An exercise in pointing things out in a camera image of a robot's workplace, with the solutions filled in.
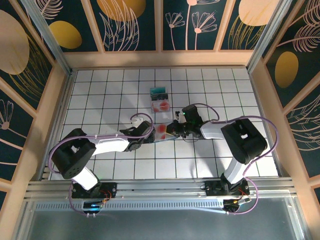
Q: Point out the blue card holder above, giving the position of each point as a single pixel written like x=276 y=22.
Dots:
x=172 y=137

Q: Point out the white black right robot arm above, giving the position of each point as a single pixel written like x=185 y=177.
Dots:
x=212 y=131

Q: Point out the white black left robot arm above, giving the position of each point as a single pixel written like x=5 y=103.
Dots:
x=110 y=146

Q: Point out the floral panel pink flowers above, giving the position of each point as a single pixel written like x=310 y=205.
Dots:
x=180 y=37

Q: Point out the grey metal front plate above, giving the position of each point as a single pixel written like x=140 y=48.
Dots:
x=160 y=225

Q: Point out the floral panel orange disc leaves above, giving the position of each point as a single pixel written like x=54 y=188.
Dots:
x=120 y=25

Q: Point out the floral panel pale fern leaves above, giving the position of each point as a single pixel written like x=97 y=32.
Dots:
x=307 y=140

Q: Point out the floral panel small yellow oval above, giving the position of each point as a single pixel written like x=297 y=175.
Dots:
x=65 y=35

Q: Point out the floral panel single pink flower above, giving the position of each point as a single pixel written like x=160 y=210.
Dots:
x=10 y=140

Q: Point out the floral panel yellow oval fern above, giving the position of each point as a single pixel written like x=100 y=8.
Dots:
x=300 y=37

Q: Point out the floral panel large peach disc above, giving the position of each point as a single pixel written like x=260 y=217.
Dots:
x=15 y=50

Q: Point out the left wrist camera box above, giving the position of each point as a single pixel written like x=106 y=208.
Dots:
x=135 y=122

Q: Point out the aluminium mounting rail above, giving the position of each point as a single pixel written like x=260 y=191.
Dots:
x=160 y=186

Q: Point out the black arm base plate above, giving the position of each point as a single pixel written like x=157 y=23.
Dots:
x=212 y=190
x=110 y=190

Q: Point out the aluminium table side rail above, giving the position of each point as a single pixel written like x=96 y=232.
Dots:
x=61 y=112

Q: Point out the aluminium frame post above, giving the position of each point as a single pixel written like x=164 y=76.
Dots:
x=45 y=32
x=270 y=32

